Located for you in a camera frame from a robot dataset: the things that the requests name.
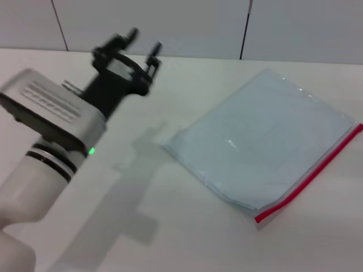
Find clear red-zip document bag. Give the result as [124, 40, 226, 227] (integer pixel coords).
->
[161, 67, 363, 230]

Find black silver wrist camera box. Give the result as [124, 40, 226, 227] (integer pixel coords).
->
[0, 69, 107, 158]

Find pale blue paper sheets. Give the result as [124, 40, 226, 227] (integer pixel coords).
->
[163, 69, 354, 211]

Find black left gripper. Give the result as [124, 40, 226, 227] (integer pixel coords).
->
[83, 27, 163, 120]

